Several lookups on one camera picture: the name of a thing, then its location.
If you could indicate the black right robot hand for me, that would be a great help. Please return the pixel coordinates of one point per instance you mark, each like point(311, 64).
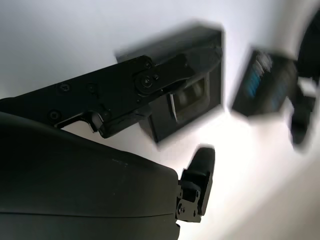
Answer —
point(75, 187)

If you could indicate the small silver depth camera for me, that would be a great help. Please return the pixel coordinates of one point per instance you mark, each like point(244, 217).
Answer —
point(192, 100)

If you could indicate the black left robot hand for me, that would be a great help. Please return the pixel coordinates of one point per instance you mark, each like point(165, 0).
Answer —
point(312, 50)

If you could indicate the black box base foam insert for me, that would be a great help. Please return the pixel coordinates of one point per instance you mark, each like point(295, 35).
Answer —
point(213, 87)

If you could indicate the black RealSense printed box lid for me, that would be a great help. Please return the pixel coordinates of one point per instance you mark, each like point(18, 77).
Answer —
point(265, 92)

